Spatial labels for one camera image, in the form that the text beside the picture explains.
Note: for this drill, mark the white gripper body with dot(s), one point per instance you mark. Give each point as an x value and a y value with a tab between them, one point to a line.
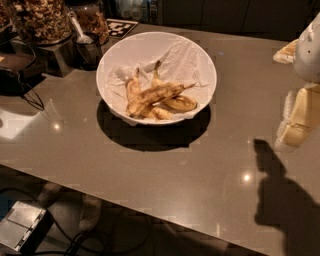
308	55

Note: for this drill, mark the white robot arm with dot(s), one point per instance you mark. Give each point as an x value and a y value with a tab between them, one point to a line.
304	53

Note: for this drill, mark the right lower banana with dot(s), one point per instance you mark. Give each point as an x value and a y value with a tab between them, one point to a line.
181	103

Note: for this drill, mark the bottom front banana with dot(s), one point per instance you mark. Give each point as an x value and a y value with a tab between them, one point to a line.
156	113

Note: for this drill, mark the back upright banana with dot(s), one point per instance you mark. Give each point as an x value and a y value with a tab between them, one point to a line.
156	80

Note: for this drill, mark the white bowl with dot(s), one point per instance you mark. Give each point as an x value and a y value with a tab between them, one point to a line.
133	50

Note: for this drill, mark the left small banana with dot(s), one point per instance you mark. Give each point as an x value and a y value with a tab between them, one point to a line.
133	87

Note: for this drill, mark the white paper napkin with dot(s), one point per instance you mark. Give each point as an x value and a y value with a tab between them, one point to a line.
166	90

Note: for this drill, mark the black white fiducial marker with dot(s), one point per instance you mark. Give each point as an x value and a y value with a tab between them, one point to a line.
120	28

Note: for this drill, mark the dark cup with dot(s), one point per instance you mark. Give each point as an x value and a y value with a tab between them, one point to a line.
88	55

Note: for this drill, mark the small glass nut jar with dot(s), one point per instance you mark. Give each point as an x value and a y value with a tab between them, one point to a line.
91	16

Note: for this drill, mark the white plastic spoon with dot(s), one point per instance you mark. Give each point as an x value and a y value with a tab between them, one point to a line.
82	38

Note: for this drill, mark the grey metal block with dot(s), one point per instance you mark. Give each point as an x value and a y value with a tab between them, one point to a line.
58	59

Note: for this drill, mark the large glass nut jar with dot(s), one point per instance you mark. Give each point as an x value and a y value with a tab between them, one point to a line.
41	22

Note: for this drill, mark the grey box on floor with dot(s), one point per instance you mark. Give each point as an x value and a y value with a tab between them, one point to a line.
22	228

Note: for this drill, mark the black device with cables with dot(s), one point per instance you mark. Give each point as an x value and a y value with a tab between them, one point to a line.
20	72

